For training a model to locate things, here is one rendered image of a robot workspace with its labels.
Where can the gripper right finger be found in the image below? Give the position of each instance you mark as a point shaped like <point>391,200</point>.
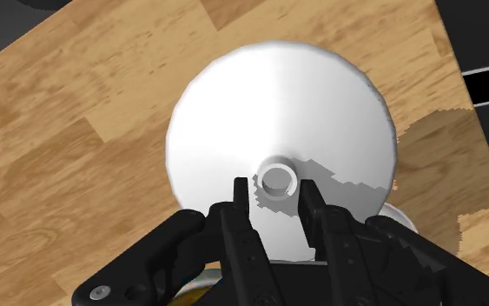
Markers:
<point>337,237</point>

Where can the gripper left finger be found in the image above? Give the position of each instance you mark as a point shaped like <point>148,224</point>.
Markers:
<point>235,237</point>

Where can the white table lamp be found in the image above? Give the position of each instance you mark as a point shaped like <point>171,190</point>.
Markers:
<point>278,110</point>

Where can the light wooden table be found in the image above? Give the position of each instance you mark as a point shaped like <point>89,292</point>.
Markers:
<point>79,140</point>

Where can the white smartphone with black screen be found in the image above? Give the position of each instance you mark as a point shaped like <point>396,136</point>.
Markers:
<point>483,84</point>

